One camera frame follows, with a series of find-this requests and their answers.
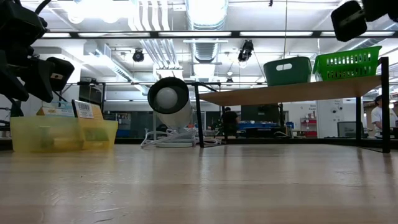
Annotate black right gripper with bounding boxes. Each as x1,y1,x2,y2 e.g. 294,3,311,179
330,0,398,43

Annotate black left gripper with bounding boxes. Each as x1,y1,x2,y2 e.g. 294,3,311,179
0,0,76,103

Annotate green plastic mesh basket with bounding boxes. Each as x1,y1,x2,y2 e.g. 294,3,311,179
312,45,383,82

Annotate blue green card pack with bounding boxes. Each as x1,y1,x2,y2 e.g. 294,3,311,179
36,100,76,118

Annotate yellow translucent plastic bin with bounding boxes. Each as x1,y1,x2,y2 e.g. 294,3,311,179
10,119,119,153

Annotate yellow green card packet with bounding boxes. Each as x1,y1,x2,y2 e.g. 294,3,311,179
72,99,110,144

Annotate teal plastic bin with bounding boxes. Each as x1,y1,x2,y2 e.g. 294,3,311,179
263,56,313,87

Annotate black-legged background table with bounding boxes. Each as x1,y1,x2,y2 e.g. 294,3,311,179
60,81,107,118

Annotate wooden shelf riser black legs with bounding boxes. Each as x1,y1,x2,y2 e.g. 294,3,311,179
193,57,391,154

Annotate person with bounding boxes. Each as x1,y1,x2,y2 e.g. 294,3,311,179
371,95,398,139
221,106,241,139

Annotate white cabinet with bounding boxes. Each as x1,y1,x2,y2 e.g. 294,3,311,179
316,99,357,139

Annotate grey background monitor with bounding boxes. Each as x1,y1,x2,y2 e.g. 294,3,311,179
337,121,358,138

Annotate black ceiling spotlight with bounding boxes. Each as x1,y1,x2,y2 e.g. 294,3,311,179
132,49,146,63
238,39,254,62

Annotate red background shelf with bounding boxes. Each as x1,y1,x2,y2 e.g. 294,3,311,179
300,116,318,138

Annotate blue background table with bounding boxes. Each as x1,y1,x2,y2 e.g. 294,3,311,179
238,121,295,131

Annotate white cylindrical lamp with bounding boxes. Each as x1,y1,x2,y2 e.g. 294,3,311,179
147,77,194,148

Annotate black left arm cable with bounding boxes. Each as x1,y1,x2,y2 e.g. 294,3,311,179
34,0,53,16

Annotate black aluminium table frame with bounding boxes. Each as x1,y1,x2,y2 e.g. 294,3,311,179
0,136,398,151

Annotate white lamp cable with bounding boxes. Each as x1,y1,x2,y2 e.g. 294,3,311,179
140,128,225,149

